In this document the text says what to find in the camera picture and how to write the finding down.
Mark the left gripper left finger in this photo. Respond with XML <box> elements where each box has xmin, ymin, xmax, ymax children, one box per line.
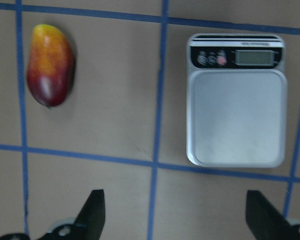
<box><xmin>41</xmin><ymin>189</ymin><xmax>106</xmax><ymax>240</ymax></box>

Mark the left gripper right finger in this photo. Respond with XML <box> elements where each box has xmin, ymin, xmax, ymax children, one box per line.
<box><xmin>245</xmin><ymin>190</ymin><xmax>300</xmax><ymax>240</ymax></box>

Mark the red yellow mango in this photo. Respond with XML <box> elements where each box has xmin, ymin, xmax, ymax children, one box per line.
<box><xmin>26</xmin><ymin>24</ymin><xmax>75</xmax><ymax>108</ymax></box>

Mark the brown paper table cover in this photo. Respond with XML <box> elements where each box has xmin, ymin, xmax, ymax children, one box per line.
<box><xmin>0</xmin><ymin>0</ymin><xmax>300</xmax><ymax>240</ymax></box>

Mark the silver digital kitchen scale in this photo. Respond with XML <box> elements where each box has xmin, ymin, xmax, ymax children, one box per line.
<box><xmin>186</xmin><ymin>33</ymin><xmax>288</xmax><ymax>168</ymax></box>

